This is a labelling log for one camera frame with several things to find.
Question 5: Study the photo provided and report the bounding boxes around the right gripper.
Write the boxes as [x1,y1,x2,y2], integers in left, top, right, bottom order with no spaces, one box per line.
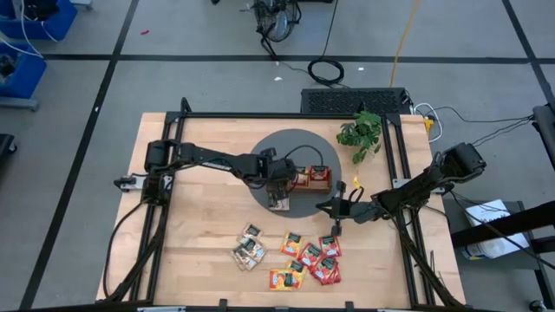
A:
[315,180,382,238]

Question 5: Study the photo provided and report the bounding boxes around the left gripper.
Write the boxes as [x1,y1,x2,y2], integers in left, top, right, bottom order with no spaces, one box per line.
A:
[259,153,300,195]

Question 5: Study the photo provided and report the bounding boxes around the beige vanilla cinnamon tea bag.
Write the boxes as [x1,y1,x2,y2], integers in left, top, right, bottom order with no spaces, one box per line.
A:
[238,255,260,272]
[241,222,264,242]
[245,237,269,261]
[231,244,251,265]
[266,185,291,212]

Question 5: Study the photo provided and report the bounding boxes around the yellow fruit tea bag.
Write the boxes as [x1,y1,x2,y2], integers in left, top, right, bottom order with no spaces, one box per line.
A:
[269,268,300,291]
[279,231,305,258]
[293,166,310,188]
[286,258,309,289]

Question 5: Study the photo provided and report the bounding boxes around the wooden compartment tray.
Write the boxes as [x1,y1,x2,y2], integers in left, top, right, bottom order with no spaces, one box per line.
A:
[288,166,334,195]

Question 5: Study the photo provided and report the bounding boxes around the grey round woven placemat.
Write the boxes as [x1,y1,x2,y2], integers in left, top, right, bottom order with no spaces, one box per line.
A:
[248,128,343,219]

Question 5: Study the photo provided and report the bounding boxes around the green potted plant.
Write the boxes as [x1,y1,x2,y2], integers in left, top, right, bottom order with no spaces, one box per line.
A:
[336,110,383,166]

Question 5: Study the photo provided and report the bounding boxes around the white printed papers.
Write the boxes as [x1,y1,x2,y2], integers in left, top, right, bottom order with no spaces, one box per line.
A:
[460,198,531,261]

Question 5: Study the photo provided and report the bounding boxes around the black floor fan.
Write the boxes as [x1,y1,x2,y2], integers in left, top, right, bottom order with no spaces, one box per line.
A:
[252,0,304,43]

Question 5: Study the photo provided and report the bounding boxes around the dark grey side table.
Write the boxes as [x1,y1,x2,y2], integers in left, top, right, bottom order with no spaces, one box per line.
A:
[441,198,555,312]

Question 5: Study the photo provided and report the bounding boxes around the blue plastic bin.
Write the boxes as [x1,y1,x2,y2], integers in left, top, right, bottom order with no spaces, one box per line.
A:
[0,0,78,42]
[0,42,48,100]

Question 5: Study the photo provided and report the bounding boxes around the black floor object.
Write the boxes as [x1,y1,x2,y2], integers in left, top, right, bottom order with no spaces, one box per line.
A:
[0,133,17,158]

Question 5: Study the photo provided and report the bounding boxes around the black aluminium table frame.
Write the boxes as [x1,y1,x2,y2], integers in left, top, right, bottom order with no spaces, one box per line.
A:
[95,97,467,312]

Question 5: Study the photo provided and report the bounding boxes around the black coiled cable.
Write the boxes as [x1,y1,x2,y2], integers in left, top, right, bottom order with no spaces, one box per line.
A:
[307,0,347,87]

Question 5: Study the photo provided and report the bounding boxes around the black frame beam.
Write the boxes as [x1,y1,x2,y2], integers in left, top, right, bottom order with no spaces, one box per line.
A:
[450,211,555,255]

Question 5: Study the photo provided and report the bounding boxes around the yellow hanging cable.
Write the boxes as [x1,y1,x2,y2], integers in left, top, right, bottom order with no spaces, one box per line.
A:
[388,0,421,88]

